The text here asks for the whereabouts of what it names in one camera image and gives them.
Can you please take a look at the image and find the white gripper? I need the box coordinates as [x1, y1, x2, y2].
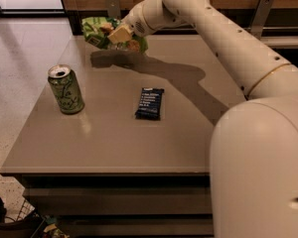
[108, 4, 153, 44]

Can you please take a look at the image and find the green rice chip bag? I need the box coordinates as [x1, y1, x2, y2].
[81, 17, 148, 54]

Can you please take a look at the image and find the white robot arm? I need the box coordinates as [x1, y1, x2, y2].
[114, 0, 298, 238]

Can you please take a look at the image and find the green LaCroix soda can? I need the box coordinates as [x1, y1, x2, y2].
[48, 64, 84, 114]

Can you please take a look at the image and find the dark blue snack bar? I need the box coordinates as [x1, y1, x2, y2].
[135, 88, 165, 120]

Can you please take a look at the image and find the upper grey table drawer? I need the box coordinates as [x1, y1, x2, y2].
[24, 187, 212, 216]

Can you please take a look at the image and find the grey table drawer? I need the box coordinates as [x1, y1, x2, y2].
[24, 187, 212, 216]
[58, 215, 214, 238]

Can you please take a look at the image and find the lower grey table drawer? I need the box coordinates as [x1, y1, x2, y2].
[58, 215, 214, 238]

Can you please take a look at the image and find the dark bin with clutter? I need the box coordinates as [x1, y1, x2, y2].
[0, 197, 70, 238]

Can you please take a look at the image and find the left metal wall bracket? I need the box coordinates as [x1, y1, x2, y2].
[105, 0, 121, 19]

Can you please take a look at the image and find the metal wall bracket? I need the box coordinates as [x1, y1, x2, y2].
[249, 0, 274, 39]
[105, 0, 121, 19]

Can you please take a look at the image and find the right metal wall bracket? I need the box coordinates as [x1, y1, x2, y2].
[249, 0, 274, 39]

